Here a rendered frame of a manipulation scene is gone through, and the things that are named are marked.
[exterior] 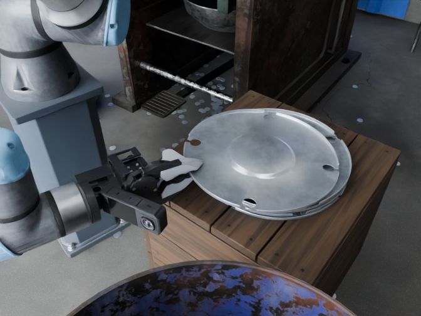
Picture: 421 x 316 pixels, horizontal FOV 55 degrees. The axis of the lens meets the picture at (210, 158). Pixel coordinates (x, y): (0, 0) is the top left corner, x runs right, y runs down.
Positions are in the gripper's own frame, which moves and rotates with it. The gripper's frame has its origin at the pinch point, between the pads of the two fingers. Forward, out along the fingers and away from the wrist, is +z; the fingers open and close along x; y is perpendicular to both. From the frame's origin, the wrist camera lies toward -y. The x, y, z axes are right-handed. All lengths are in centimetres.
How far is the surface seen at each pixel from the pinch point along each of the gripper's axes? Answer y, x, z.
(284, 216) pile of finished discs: -13.8, 4.5, 9.2
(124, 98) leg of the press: 83, 36, 20
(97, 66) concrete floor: 117, 39, 22
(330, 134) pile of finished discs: -3.9, 0.5, 29.6
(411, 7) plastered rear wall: 73, 22, 177
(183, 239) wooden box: -2.1, 14.6, -4.2
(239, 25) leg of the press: 35.5, -7.3, 34.2
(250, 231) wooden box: -13.1, 5.1, 2.4
